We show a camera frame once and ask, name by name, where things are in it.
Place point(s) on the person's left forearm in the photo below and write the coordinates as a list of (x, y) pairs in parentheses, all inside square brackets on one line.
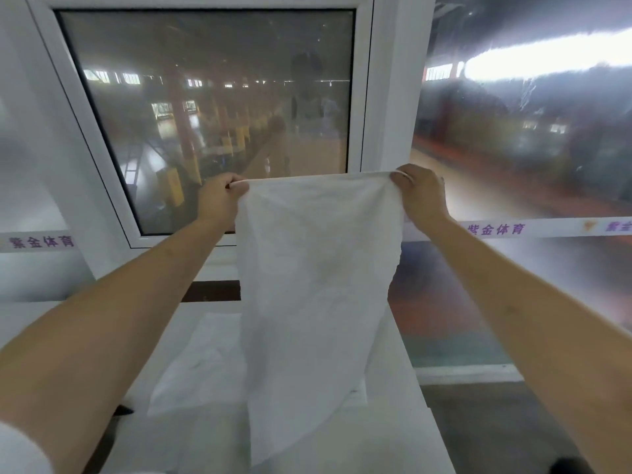
[(113, 320)]

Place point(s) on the white strip with purple print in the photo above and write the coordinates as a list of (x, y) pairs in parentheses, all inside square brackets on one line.
[(538, 228)]

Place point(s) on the white framed window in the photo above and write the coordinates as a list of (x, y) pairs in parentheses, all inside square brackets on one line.
[(217, 118)]

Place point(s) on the person's right forearm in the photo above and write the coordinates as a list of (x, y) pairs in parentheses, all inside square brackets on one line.
[(533, 320)]

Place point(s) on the person's left hand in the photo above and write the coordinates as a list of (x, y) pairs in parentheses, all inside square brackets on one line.
[(217, 199)]

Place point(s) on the person's right hand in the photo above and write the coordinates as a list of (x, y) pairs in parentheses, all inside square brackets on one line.
[(424, 194)]

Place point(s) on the white thin cloth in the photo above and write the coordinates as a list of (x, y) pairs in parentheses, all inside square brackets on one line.
[(316, 301)]

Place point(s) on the person's right fingers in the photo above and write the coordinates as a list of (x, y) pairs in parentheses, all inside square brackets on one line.
[(401, 180)]

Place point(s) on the person's left fingers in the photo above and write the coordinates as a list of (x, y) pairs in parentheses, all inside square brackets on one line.
[(237, 188)]

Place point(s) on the white sleeve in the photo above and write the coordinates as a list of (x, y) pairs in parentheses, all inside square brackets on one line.
[(19, 451)]

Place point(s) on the white flat cloth sheet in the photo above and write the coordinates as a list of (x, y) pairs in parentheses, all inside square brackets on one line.
[(202, 365)]

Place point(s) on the black rounded object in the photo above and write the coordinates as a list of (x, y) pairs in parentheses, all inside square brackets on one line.
[(569, 466)]

